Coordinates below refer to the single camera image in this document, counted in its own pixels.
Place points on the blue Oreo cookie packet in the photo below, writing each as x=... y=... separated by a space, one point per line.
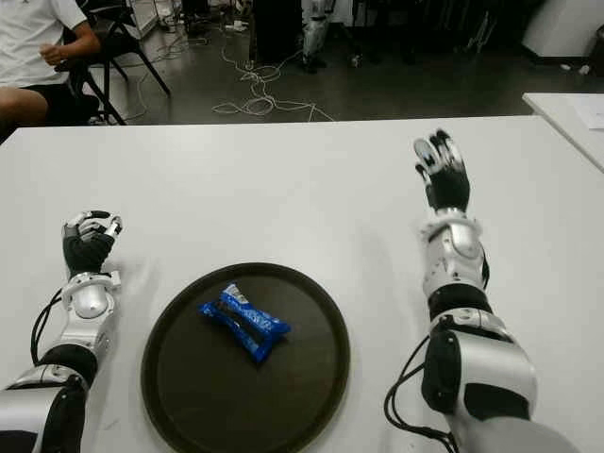
x=245 y=321

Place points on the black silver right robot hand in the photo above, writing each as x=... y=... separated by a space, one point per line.
x=446 y=181

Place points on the black folding chair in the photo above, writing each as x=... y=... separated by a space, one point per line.
x=118 y=42

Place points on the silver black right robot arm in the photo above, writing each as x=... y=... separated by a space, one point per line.
x=462 y=302

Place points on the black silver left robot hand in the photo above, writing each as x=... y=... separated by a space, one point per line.
x=85 y=250

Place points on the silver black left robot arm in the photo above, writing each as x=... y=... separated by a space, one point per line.
x=85 y=307

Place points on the seated person in white shirt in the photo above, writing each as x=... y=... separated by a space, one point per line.
x=28 y=42

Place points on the white cabinet with black base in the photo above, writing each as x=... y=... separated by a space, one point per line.
x=561 y=28

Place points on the folded metal stand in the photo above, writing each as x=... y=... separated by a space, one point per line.
x=480 y=26

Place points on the white side table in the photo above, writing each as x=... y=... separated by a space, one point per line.
x=571 y=122

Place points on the round dark brown tray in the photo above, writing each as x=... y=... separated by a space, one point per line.
x=245 y=358

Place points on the silver humanoid robot legs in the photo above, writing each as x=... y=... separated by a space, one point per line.
x=313 y=33

